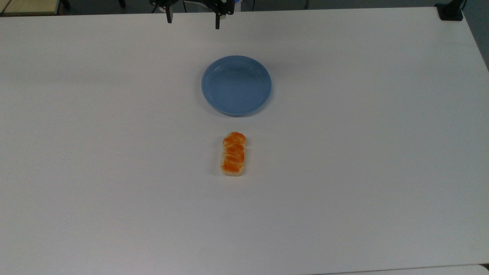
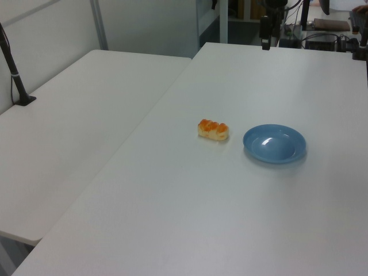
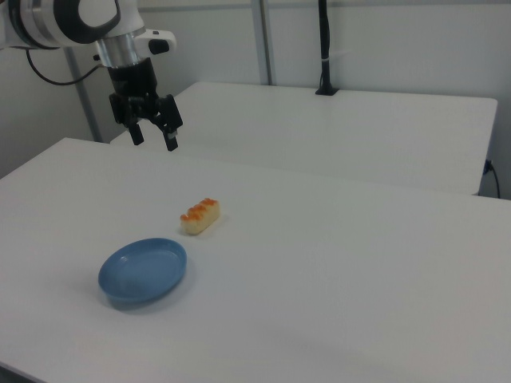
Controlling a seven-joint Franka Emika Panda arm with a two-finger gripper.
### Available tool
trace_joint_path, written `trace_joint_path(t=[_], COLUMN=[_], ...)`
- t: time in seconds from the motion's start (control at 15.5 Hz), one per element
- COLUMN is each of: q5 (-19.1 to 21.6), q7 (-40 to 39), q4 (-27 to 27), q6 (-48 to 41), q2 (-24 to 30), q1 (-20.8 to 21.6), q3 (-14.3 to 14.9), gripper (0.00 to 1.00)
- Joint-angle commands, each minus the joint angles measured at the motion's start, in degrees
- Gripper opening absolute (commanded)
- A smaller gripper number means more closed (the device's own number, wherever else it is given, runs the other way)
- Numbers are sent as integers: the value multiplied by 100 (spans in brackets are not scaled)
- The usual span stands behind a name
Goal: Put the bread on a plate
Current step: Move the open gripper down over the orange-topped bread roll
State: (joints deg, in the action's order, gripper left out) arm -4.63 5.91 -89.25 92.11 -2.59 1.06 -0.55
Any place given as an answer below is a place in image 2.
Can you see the white metal rack frame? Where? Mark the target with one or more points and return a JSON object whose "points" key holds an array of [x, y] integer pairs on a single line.
{"points": [[222, 21]]}

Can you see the black clamp camera stand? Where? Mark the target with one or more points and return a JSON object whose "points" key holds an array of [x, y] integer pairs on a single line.
{"points": [[360, 51]]}

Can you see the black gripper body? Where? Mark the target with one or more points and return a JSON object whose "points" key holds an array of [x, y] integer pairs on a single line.
{"points": [[264, 27]]}

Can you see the orange glazed bread roll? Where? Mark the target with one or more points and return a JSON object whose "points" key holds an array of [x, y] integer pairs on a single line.
{"points": [[213, 131]]}

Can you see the black electronics box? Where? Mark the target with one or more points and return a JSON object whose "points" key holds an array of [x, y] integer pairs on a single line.
{"points": [[320, 43]]}

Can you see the black slanted camera stand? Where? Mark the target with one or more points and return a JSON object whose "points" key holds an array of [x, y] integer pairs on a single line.
{"points": [[14, 77]]}

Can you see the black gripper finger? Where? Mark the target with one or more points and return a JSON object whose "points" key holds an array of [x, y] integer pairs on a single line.
{"points": [[266, 45]]}

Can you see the white side table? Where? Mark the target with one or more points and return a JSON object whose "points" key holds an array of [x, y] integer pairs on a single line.
{"points": [[72, 129]]}

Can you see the bare person hand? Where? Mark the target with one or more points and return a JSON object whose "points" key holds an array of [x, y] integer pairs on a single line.
{"points": [[360, 8]]}

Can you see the grey partition frame post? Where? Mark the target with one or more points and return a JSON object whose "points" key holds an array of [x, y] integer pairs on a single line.
{"points": [[99, 24]]}

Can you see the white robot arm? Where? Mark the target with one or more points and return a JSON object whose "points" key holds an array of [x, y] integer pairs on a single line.
{"points": [[273, 3]]}

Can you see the black monitor stand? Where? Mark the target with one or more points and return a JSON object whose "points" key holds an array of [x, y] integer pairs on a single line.
{"points": [[305, 14]]}

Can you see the blue round plate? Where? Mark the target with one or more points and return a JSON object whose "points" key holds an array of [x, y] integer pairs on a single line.
{"points": [[274, 143]]}

